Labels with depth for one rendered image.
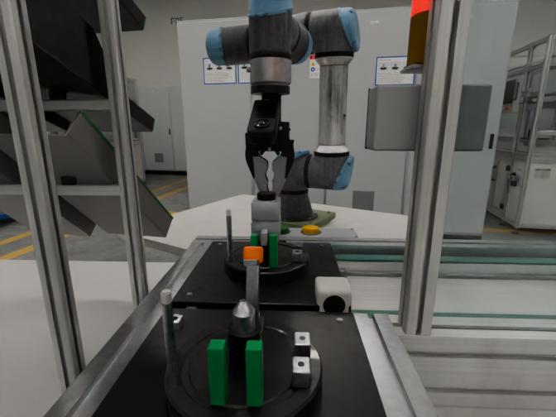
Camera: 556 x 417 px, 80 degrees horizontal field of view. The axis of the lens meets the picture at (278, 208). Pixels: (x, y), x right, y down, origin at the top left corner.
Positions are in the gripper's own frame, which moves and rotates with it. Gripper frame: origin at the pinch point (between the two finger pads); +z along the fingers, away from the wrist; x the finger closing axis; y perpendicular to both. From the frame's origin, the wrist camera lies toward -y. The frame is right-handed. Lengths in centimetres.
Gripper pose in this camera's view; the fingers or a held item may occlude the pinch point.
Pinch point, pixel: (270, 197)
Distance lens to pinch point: 63.1
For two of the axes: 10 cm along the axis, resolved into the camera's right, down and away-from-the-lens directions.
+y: 0.4, -2.4, 9.7
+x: -10.0, -0.1, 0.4
